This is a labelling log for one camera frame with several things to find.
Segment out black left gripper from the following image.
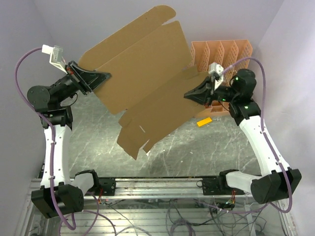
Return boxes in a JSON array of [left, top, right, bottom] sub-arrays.
[[51, 60, 112, 105]]

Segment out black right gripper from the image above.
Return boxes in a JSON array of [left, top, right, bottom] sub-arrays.
[[184, 76, 238, 107]]

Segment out brown cardboard box sheet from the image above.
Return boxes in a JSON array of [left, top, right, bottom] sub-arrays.
[[78, 5, 208, 158]]

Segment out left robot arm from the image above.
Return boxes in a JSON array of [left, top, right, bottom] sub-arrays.
[[27, 61, 112, 218]]

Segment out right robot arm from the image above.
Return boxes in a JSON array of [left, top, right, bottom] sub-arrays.
[[184, 69, 302, 204]]

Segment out yellow block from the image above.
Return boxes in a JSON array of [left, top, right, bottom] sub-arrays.
[[197, 117, 213, 127]]

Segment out orange plastic file rack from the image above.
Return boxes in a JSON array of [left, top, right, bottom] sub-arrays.
[[188, 39, 253, 118]]

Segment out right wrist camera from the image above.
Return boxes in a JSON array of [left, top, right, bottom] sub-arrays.
[[208, 62, 224, 91]]

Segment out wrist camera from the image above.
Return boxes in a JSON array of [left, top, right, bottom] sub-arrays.
[[208, 62, 224, 91], [41, 44, 67, 74]]

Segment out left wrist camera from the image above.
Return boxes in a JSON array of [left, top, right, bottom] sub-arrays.
[[41, 44, 67, 74]]

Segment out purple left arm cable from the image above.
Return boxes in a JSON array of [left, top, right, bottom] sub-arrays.
[[15, 47, 116, 236]]

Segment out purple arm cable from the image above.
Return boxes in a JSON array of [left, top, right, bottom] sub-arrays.
[[194, 57, 293, 214], [15, 47, 116, 236]]

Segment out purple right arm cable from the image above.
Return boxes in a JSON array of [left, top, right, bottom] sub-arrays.
[[194, 57, 293, 214]]

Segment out aluminium frame rail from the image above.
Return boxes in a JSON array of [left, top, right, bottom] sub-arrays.
[[13, 176, 298, 236]]

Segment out loose cables under frame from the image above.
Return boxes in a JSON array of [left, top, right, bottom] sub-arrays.
[[98, 196, 271, 236]]

